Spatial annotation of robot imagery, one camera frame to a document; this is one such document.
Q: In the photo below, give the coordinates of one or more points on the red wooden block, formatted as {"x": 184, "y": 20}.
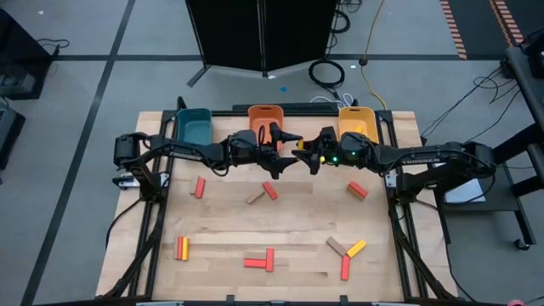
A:
{"x": 200, "y": 187}
{"x": 255, "y": 263}
{"x": 358, "y": 189}
{"x": 270, "y": 190}
{"x": 270, "y": 260}
{"x": 345, "y": 268}
{"x": 180, "y": 248}

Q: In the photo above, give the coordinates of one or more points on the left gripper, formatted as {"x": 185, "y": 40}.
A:
{"x": 265, "y": 153}

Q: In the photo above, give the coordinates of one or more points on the black mat with striped edges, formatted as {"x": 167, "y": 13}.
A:
{"x": 476, "y": 21}

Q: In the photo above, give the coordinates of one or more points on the black rolling desk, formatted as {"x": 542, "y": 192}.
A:
{"x": 19, "y": 51}

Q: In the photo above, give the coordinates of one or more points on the dark box on floor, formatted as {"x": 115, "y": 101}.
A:
{"x": 8, "y": 136}

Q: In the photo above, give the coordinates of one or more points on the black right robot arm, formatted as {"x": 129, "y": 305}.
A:
{"x": 425, "y": 153}

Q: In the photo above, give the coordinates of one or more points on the yellow plastic bin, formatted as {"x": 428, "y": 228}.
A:
{"x": 370, "y": 121}

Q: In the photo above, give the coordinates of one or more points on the black folding partition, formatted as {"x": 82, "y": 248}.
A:
{"x": 229, "y": 34}

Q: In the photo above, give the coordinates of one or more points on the red round object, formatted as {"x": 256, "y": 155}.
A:
{"x": 516, "y": 303}

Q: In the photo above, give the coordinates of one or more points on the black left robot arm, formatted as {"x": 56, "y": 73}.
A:
{"x": 187, "y": 153}

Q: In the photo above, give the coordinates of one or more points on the teal plastic bin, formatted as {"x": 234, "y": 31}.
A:
{"x": 193, "y": 125}

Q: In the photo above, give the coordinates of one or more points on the black power strip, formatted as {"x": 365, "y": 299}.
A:
{"x": 293, "y": 107}

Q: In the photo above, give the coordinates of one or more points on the black side table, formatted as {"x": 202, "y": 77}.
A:
{"x": 525, "y": 81}

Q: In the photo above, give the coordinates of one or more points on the orange plastic bin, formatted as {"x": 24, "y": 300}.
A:
{"x": 255, "y": 119}

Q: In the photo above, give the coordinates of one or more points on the yellow wooden block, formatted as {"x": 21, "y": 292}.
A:
{"x": 185, "y": 249}
{"x": 356, "y": 248}
{"x": 359, "y": 128}
{"x": 300, "y": 144}

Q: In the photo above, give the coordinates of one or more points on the black equipment cart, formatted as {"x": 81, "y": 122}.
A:
{"x": 501, "y": 206}

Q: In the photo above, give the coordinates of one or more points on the grey sheet on cart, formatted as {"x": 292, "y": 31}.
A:
{"x": 467, "y": 194}

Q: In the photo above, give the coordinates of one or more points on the natural wooden block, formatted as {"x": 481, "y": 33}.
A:
{"x": 336, "y": 246}
{"x": 255, "y": 196}
{"x": 192, "y": 185}

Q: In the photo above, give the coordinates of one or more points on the silver arm base bracket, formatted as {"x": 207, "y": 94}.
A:
{"x": 127, "y": 183}
{"x": 391, "y": 180}

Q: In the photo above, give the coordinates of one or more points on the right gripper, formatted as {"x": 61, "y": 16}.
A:
{"x": 329, "y": 149}

